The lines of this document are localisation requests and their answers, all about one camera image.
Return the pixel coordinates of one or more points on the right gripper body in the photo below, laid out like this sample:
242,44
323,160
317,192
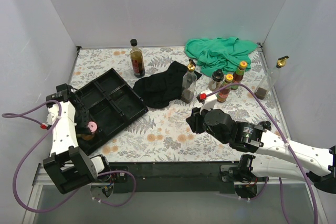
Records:
197,120

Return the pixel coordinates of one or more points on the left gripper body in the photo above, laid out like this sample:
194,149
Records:
82,118

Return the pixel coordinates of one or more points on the pink cap spice bottle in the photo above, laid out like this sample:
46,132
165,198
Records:
92,128

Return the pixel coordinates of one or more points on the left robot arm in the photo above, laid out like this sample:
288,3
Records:
68,166

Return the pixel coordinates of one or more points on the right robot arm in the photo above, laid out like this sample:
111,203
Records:
266,153

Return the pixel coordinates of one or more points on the black compartment tray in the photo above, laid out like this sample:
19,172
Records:
112,104

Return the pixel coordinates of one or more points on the front yellow cap sauce bottle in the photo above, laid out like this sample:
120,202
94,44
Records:
223,93

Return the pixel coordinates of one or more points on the yellow cap sauce bottle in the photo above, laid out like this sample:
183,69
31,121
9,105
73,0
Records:
238,74
223,93

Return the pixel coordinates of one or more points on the gold spout glass bottle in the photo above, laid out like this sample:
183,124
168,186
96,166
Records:
189,83

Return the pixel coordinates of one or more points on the black cap spice jar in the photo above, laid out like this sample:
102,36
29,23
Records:
216,80

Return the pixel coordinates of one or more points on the black cloth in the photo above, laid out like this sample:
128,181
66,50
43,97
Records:
159,89

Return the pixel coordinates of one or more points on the rear yellow cap sauce bottle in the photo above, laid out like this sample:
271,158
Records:
238,74

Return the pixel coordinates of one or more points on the green cloth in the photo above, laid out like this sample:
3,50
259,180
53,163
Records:
224,54

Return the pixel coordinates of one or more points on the tall gold spout bottle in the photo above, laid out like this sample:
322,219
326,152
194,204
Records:
270,78

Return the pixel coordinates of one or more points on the dark soy sauce bottle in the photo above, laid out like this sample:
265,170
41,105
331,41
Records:
136,56

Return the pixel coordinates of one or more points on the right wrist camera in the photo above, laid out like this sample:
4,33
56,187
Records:
208,102

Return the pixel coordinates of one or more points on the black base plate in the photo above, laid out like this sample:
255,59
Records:
223,177

